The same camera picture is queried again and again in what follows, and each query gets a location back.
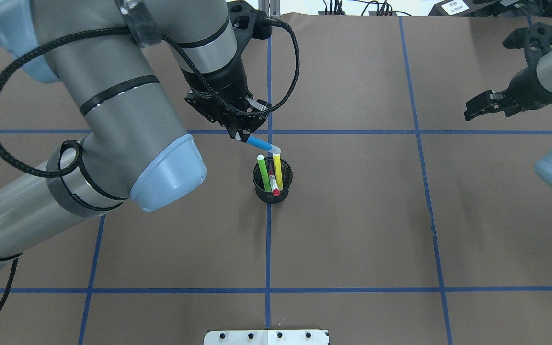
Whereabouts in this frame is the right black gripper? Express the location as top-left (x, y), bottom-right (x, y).
top-left (464, 68), bottom-right (552, 121)

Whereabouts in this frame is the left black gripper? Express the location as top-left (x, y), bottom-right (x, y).
top-left (180, 57), bottom-right (273, 143)

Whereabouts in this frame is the blue marker pen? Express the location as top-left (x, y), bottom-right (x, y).
top-left (245, 136), bottom-right (282, 155)

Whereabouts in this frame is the white red-capped marker pen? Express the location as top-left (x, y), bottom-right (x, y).
top-left (268, 171), bottom-right (280, 196)

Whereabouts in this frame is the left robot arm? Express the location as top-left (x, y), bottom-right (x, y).
top-left (0, 0), bottom-right (276, 270)

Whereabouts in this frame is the green marker pen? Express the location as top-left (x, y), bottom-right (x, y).
top-left (257, 154), bottom-right (272, 194)

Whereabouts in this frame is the yellow marker pen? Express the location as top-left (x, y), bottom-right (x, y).
top-left (273, 154), bottom-right (283, 191)

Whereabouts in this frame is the black mesh pen cup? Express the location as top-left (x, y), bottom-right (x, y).
top-left (252, 157), bottom-right (293, 205)

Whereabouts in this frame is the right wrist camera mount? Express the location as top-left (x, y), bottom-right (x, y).
top-left (502, 23), bottom-right (552, 61)

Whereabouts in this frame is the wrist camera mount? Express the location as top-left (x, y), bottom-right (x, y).
top-left (502, 23), bottom-right (552, 61)
top-left (227, 0), bottom-right (272, 46)

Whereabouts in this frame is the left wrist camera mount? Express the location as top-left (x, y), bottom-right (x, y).
top-left (227, 0), bottom-right (272, 46)

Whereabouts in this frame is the grey metal post bracket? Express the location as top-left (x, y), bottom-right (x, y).
top-left (258, 0), bottom-right (281, 17)

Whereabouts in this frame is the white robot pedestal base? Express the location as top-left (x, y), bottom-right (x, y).
top-left (203, 329), bottom-right (330, 345)

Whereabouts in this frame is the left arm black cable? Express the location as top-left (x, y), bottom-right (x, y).
top-left (0, 14), bottom-right (300, 344)

